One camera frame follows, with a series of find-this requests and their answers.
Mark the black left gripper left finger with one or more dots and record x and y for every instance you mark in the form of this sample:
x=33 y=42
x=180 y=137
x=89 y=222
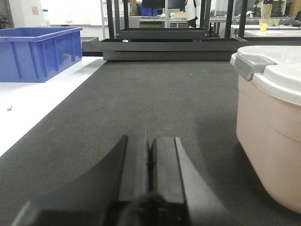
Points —
x=94 y=198

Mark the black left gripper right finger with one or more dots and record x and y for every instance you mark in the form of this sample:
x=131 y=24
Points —
x=189 y=201

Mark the black foam table mat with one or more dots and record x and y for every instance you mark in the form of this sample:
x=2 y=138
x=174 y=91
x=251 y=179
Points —
x=195 y=101

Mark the blue plastic crate on table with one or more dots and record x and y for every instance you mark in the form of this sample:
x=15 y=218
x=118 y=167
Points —
x=37 y=54

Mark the yellow cup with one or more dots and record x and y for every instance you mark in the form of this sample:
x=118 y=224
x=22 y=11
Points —
x=263 y=27

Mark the black metal rack frame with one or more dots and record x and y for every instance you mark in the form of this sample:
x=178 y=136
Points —
x=180 y=44

